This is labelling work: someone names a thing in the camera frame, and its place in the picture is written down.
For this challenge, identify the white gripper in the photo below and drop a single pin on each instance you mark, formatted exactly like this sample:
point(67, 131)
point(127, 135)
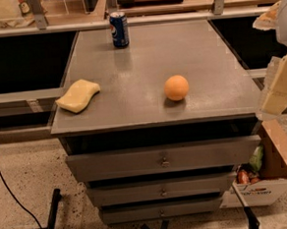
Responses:
point(274, 100)

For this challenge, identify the orange fruit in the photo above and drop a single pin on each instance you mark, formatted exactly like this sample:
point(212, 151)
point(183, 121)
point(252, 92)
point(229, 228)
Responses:
point(176, 88)

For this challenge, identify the blue pepsi can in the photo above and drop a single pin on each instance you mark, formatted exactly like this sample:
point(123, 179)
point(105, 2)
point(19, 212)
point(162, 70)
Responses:
point(119, 29)

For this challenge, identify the green snack bag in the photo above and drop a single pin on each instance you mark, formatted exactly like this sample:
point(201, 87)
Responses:
point(256, 159)

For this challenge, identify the top grey drawer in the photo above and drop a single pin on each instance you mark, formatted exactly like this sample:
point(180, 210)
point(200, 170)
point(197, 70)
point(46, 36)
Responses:
point(163, 158)

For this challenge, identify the grey drawer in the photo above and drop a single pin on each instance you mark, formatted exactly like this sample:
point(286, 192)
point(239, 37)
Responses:
point(163, 158)
point(159, 210)
point(162, 189)

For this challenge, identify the grey drawer cabinet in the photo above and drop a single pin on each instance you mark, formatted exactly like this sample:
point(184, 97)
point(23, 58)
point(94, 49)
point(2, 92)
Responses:
point(132, 111)

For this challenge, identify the cardboard box of snacks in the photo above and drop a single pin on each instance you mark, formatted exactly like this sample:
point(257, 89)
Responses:
point(272, 182)

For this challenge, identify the middle grey drawer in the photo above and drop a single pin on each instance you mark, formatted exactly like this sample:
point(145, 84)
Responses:
point(162, 189)

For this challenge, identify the yellow sponge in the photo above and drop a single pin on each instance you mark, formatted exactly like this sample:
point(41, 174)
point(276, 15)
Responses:
point(77, 97)

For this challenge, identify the bottom grey drawer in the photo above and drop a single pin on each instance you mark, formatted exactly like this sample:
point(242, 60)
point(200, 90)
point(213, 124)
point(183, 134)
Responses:
point(159, 210)

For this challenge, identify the black metal stand leg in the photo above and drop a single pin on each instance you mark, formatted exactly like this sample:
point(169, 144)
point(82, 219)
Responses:
point(53, 209)

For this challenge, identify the black tool handle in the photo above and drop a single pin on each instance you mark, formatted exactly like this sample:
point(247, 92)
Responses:
point(253, 222)

